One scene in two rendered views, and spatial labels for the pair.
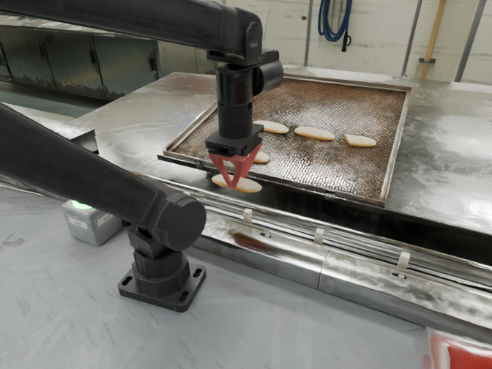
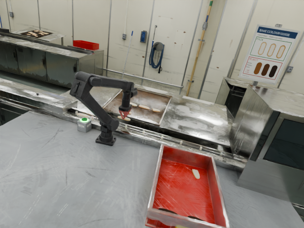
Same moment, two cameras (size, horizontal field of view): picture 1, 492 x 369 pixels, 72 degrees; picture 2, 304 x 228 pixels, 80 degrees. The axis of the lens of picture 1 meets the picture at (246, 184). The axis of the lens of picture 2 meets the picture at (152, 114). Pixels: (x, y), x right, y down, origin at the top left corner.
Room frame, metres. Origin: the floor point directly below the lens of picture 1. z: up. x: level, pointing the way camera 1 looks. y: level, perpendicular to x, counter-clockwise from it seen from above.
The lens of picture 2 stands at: (-0.66, 0.13, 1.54)
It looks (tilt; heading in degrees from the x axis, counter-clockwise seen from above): 25 degrees down; 345
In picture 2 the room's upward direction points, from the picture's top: 10 degrees clockwise
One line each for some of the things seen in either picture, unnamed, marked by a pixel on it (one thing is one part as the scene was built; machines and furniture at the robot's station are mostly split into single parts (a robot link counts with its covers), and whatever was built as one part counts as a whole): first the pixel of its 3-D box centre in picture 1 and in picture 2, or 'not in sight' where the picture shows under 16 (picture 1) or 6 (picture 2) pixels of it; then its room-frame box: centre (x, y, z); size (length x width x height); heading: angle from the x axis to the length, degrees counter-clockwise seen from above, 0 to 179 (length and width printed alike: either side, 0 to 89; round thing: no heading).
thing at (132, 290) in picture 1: (160, 265); (106, 135); (0.39, 0.13, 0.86); 0.12 x 0.09 x 0.08; 72
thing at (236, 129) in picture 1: (235, 121); (125, 103); (0.54, 0.02, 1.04); 0.10 x 0.07 x 0.07; 155
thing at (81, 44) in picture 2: not in sight; (86, 45); (4.28, 0.78, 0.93); 0.51 x 0.36 x 0.13; 68
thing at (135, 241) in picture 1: (162, 218); (108, 124); (0.41, 0.13, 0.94); 0.09 x 0.05 x 0.10; 141
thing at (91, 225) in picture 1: (97, 222); (84, 126); (0.53, 0.29, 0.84); 0.08 x 0.08 x 0.11; 64
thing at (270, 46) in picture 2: not in sight; (267, 55); (0.77, -1.16, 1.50); 0.33 x 0.01 x 0.45; 65
